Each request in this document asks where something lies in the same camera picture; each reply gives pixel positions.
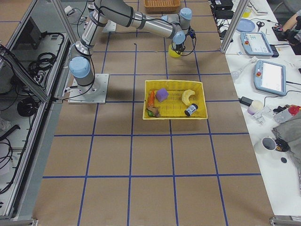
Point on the grey cloth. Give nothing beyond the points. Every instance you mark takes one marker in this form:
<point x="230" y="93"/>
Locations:
<point x="290" y="132"/>

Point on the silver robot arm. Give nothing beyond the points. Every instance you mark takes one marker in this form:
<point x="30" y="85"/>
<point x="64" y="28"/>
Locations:
<point x="175" y="27"/>

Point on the red toy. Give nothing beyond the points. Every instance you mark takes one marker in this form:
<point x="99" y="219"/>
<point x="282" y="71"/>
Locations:
<point x="294" y="110"/>

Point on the yellow woven basket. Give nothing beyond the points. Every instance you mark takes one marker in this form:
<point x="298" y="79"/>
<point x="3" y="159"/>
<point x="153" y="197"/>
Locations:
<point x="172" y="108"/>

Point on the purple foam cube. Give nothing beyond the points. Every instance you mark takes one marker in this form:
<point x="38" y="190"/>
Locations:
<point x="161" y="94"/>

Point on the person forearm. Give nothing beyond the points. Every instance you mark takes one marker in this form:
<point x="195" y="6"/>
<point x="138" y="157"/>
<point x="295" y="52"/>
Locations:
<point x="291" y="23"/>

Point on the black small bowl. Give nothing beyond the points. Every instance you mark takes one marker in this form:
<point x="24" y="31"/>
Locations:
<point x="281" y="145"/>

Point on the pale banana slice toy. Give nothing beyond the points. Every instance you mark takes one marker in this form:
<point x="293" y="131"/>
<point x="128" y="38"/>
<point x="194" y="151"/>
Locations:
<point x="186" y="95"/>

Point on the black round cap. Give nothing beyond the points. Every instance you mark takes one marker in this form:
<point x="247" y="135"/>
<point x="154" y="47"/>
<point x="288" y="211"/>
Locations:
<point x="283" y="160"/>

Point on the white mug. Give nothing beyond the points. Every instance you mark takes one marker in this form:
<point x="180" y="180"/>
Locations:
<point x="265" y="145"/>

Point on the white purple jar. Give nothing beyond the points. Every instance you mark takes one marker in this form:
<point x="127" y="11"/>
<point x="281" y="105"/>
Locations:
<point x="254" y="107"/>

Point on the brown and green toy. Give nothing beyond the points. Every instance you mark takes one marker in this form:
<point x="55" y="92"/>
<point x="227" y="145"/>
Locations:
<point x="153" y="111"/>

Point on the lower teach pendant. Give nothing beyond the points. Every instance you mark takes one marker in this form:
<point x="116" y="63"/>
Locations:
<point x="270" y="77"/>

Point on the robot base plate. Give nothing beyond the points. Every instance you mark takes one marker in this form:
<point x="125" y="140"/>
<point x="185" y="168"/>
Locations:
<point x="97" y="94"/>

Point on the black scissors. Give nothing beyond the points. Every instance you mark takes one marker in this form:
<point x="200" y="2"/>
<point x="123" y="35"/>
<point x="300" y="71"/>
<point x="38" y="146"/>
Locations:
<point x="259" y="24"/>

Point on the upper teach pendant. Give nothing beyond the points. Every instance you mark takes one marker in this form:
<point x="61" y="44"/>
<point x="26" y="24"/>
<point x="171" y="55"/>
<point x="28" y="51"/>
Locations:
<point x="256" y="44"/>

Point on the orange woven basket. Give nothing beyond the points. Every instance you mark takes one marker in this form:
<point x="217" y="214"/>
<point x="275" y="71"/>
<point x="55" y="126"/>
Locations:
<point x="162" y="5"/>

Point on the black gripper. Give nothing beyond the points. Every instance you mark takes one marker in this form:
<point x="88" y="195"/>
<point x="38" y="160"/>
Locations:
<point x="178" y="46"/>

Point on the aluminium frame post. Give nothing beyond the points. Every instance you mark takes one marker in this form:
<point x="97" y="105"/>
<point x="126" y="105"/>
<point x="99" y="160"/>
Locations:
<point x="241" y="6"/>

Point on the orange toy carrot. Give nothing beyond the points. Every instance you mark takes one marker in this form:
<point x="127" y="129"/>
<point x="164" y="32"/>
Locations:
<point x="151" y="99"/>

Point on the light bulb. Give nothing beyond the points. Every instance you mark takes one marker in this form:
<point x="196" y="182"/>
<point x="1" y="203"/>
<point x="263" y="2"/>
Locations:
<point x="236" y="74"/>

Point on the yellow tape roll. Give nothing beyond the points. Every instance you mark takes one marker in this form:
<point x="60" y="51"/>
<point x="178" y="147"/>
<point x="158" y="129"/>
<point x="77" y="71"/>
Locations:
<point x="172" y="53"/>

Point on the blue plate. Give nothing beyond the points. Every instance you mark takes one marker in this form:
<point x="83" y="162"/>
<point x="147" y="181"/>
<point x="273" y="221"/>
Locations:
<point x="245" y="25"/>

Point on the yellow cup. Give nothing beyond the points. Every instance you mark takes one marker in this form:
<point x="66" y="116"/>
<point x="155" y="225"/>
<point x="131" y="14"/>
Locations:
<point x="247" y="12"/>

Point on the black power adapter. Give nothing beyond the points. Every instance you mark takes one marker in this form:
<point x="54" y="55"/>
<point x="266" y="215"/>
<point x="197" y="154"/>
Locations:
<point x="245" y="101"/>

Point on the black cylindrical can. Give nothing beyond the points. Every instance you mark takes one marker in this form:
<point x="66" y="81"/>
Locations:
<point x="191" y="110"/>

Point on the white plastic bracket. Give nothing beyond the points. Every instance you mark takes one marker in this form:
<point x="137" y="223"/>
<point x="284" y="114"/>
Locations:
<point x="259" y="116"/>

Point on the teach pendant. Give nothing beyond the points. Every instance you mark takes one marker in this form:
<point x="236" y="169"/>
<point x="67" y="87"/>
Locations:
<point x="256" y="44"/>
<point x="270" y="77"/>

